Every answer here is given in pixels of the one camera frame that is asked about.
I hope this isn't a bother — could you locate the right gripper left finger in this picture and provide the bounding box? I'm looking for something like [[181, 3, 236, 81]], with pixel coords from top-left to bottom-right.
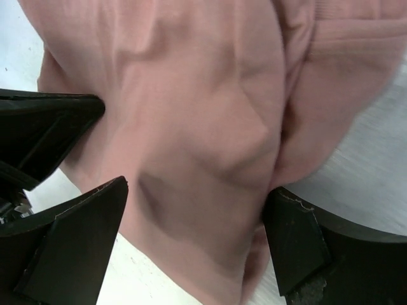
[[1, 176, 128, 305]]

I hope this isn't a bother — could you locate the dusty pink t shirt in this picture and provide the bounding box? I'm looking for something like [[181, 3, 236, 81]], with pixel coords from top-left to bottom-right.
[[20, 1, 406, 304]]

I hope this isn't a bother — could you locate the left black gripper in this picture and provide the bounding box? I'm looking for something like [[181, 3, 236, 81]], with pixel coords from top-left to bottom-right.
[[1, 89, 105, 224]]

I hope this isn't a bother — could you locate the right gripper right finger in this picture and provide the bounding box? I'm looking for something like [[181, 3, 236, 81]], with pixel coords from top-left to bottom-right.
[[262, 187, 406, 304]]

